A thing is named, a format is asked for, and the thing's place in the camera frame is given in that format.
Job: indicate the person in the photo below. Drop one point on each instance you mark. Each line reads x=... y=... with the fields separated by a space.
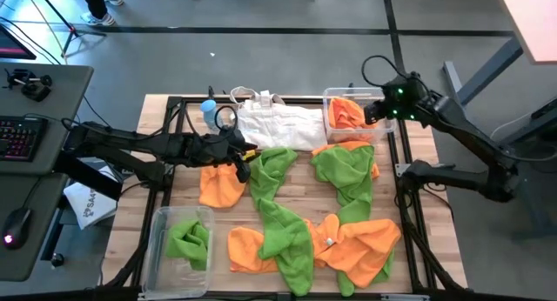
x=93 y=1

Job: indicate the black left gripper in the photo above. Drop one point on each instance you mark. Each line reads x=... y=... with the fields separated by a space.
x=213 y=149

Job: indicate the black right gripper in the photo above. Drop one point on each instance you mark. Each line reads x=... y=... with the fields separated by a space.
x=407 y=98

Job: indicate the green microfiber towel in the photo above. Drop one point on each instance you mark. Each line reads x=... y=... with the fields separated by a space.
x=287 y=244
x=346 y=288
x=348 y=175
x=187 y=242
x=272 y=170

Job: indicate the white printed bag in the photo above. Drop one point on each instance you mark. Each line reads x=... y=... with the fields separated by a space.
x=91 y=205

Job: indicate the pale pink table top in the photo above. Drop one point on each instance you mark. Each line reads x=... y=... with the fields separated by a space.
x=535 y=22

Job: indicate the white canvas tote bag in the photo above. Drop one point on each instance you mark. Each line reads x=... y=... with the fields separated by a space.
x=283 y=127

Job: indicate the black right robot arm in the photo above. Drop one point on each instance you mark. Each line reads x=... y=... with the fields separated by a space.
x=470 y=135

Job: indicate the black desk monitor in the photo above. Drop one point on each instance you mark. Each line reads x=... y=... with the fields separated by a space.
x=13 y=46

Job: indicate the black round knob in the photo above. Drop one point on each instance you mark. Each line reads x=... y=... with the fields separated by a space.
x=57 y=260

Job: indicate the black aluminium table frame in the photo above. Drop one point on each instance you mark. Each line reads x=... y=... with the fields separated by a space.
x=191 y=100

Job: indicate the black backlit keyboard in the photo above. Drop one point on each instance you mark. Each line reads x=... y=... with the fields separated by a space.
x=22 y=140

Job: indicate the black tripod stand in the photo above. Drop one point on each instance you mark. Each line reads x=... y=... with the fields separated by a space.
x=75 y=31

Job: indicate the blue air freshener spray bottle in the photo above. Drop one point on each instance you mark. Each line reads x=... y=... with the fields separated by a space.
x=210 y=111

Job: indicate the clear plastic bin with label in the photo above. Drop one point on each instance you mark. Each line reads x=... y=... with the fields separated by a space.
x=387 y=133

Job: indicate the black computer mouse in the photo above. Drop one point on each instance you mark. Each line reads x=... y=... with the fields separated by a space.
x=16 y=227

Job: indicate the grey desk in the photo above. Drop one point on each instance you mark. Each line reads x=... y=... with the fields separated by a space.
x=65 y=96

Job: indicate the grey table leg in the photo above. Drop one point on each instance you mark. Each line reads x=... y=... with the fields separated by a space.
x=491 y=70

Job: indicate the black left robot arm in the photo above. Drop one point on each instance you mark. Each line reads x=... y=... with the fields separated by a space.
x=122 y=144

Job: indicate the black clamp mount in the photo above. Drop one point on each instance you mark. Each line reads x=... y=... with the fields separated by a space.
x=37 y=92

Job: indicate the orange microfiber towel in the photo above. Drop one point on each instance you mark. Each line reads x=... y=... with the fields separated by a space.
x=370 y=249
x=217 y=188
x=348 y=116
x=344 y=144
x=248 y=249

